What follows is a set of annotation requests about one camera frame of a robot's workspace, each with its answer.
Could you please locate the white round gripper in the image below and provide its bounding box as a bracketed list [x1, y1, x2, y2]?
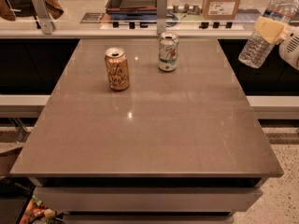
[254, 16, 299, 70]

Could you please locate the clear plastic water bottle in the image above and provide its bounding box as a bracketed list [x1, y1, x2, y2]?
[238, 0, 299, 68]

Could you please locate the cardboard box with label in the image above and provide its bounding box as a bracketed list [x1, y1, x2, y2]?
[202, 0, 240, 20]

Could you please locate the white green soda can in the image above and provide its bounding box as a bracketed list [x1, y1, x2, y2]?
[159, 32, 178, 72]

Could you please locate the orange LaCroix can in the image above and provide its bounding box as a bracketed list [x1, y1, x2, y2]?
[105, 47, 130, 91]

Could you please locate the brown jacket on chair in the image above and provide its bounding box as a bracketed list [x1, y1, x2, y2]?
[0, 0, 64, 21]

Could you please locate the grey table base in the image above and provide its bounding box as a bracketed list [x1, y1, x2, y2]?
[35, 187, 263, 224]

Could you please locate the colourful snack bag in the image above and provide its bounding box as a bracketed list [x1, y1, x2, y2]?
[17, 195, 57, 224]

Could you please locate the middle metal glass bracket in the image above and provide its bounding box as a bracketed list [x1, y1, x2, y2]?
[157, 0, 167, 35]

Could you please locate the metal glass bracket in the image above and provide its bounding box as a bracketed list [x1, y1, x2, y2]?
[157, 0, 167, 35]
[32, 0, 55, 35]

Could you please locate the left metal glass bracket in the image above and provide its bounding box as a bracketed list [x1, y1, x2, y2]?
[32, 0, 55, 35]

